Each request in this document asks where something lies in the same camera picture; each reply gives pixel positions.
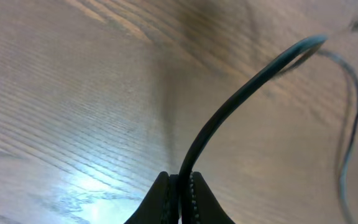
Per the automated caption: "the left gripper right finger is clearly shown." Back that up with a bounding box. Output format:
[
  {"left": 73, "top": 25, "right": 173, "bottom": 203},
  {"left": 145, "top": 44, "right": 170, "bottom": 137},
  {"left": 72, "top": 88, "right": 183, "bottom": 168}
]
[{"left": 181, "top": 172, "right": 234, "bottom": 224}]

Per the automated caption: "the black USB cable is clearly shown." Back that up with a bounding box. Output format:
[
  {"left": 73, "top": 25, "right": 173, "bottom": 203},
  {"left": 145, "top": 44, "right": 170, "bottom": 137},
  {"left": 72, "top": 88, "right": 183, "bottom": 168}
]
[{"left": 177, "top": 17, "right": 358, "bottom": 224}]

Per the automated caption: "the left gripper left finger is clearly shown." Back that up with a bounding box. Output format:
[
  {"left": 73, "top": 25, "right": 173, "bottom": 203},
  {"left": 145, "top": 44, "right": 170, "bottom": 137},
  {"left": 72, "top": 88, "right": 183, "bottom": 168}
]
[{"left": 125, "top": 171, "right": 179, "bottom": 224}]

